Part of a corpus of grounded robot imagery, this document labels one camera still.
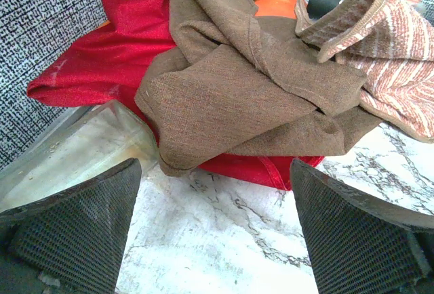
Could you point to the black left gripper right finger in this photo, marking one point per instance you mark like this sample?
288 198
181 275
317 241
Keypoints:
358 243

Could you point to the brown cloth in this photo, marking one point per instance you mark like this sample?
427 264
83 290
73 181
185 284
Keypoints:
236 83

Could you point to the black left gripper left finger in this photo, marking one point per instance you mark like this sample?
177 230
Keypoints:
72 241

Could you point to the orange plate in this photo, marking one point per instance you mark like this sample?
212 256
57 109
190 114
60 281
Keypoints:
281 8

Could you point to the red cloth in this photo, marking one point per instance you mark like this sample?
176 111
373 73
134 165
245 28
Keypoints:
110 62

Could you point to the striped pink towel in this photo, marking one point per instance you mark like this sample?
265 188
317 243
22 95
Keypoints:
393 44

